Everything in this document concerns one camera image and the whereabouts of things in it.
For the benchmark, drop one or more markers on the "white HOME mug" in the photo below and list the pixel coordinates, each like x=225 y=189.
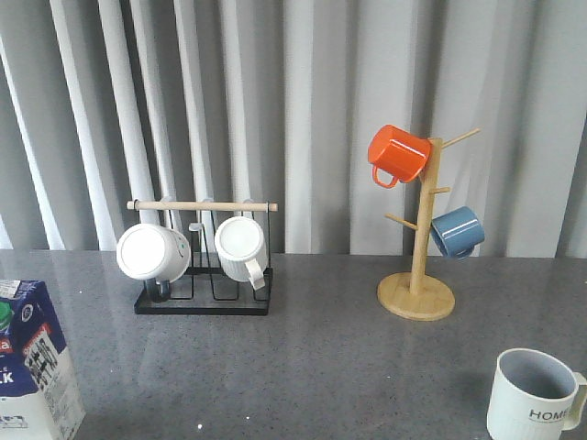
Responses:
x=534 y=396

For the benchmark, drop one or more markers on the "blue white milk carton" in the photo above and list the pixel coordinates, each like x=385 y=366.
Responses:
x=40 y=397

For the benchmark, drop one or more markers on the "white ribbed mug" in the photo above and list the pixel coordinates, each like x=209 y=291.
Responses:
x=241 y=249

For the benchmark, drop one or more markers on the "orange enamel mug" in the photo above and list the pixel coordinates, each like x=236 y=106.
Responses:
x=397 y=156

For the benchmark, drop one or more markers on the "wooden mug tree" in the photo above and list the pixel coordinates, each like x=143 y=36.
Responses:
x=414 y=295

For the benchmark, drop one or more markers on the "white smiley mug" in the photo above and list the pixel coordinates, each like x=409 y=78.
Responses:
x=156 y=255

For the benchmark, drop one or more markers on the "blue enamel mug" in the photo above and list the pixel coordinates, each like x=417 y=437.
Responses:
x=457 y=233

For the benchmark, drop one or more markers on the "grey pleated curtain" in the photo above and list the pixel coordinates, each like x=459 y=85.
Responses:
x=107 y=101

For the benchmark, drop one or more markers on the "black wire mug rack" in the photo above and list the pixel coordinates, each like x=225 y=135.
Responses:
x=205 y=288

